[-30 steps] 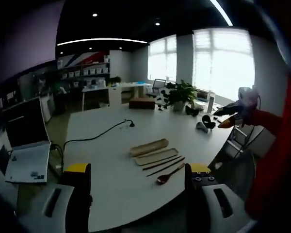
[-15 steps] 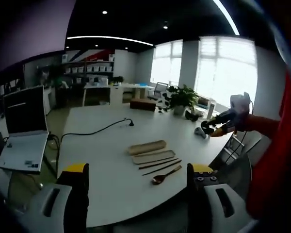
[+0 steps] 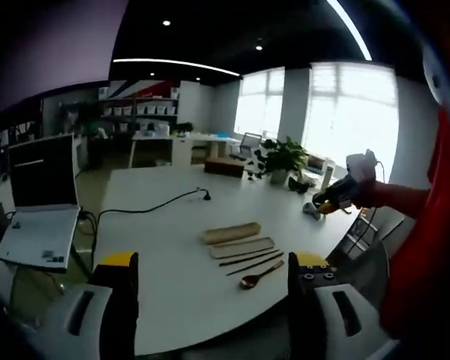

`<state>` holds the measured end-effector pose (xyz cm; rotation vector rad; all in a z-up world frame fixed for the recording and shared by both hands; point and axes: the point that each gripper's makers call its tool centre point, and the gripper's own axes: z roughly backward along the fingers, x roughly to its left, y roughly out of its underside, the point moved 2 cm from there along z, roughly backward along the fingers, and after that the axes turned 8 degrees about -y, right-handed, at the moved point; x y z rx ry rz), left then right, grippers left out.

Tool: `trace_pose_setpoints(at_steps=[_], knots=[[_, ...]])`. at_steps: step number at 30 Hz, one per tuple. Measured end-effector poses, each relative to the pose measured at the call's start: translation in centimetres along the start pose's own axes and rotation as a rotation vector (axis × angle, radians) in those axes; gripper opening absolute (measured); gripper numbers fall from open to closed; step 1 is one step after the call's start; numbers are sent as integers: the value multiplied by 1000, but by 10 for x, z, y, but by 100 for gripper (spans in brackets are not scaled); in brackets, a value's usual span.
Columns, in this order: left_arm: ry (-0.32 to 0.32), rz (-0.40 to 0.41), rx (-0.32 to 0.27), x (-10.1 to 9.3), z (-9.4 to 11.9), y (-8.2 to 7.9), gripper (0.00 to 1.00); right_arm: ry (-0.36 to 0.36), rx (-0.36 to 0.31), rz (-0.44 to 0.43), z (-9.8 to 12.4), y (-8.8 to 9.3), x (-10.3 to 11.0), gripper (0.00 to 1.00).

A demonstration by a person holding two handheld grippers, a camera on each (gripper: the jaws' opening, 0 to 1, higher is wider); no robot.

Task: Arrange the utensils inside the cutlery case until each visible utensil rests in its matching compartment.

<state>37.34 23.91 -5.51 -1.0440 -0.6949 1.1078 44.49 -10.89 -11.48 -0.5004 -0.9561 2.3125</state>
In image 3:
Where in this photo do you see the person's red clothing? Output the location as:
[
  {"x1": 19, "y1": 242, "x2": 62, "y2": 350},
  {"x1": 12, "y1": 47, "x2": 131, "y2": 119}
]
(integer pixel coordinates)
[{"x1": 378, "y1": 106, "x2": 450, "y2": 341}]

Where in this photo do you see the dark wooden chopstick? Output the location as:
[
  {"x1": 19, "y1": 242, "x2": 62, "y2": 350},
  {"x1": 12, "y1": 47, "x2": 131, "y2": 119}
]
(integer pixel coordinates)
[
  {"x1": 218, "y1": 248, "x2": 281, "y2": 268},
  {"x1": 225, "y1": 251, "x2": 285, "y2": 277}
]

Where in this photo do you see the grey mesh chair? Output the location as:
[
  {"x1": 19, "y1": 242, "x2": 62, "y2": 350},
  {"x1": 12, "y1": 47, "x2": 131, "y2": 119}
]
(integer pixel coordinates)
[{"x1": 326, "y1": 215, "x2": 393, "y2": 305}]

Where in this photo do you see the small black object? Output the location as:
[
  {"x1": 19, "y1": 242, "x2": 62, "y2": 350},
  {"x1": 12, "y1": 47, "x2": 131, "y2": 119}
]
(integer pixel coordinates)
[{"x1": 287, "y1": 176, "x2": 311, "y2": 194}]

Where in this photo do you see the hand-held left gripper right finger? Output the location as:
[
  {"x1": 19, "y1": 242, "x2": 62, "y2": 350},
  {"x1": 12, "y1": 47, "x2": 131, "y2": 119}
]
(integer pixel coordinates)
[{"x1": 287, "y1": 251, "x2": 384, "y2": 360}]

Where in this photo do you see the small white grey device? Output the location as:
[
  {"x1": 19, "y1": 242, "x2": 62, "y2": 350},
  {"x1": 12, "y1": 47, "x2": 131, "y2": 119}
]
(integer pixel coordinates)
[{"x1": 302, "y1": 202, "x2": 323, "y2": 223}]

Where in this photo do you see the green potted plant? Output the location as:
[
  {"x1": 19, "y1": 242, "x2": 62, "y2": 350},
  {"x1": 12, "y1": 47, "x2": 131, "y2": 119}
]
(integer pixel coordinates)
[{"x1": 261, "y1": 136, "x2": 309, "y2": 185}]

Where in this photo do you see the grey office chair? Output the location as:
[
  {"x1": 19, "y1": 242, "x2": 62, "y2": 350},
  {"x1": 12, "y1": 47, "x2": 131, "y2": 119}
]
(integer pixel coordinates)
[{"x1": 229, "y1": 131, "x2": 264, "y2": 161}]

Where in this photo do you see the brown wooden spoon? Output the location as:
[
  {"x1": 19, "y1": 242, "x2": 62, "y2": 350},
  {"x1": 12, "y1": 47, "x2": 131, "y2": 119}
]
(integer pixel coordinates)
[{"x1": 239, "y1": 259, "x2": 286, "y2": 291}]

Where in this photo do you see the storage shelf with white bins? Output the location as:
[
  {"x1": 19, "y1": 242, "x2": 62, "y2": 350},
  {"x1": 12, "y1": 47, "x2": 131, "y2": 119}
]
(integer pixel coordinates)
[{"x1": 97, "y1": 79, "x2": 182, "y2": 137}]

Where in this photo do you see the white laptop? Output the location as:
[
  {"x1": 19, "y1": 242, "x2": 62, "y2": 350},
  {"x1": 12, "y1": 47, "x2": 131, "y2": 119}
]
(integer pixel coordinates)
[{"x1": 0, "y1": 133, "x2": 81, "y2": 274}]

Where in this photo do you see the white background desk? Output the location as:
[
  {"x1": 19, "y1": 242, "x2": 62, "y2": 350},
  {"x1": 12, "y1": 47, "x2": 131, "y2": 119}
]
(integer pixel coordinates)
[{"x1": 128, "y1": 130, "x2": 242, "y2": 169}]

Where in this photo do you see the beige cutlery case tray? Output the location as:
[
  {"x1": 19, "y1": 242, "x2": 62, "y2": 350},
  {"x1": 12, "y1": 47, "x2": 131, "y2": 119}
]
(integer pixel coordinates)
[{"x1": 208, "y1": 236, "x2": 275, "y2": 260}]

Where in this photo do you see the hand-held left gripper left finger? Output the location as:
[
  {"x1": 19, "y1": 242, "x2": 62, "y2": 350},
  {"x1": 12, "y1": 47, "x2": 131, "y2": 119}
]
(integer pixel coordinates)
[{"x1": 32, "y1": 251, "x2": 140, "y2": 360}]

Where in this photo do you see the brown cardboard box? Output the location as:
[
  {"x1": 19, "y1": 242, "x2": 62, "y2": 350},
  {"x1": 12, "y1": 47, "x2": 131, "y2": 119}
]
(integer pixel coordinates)
[{"x1": 203, "y1": 157, "x2": 246, "y2": 179}]

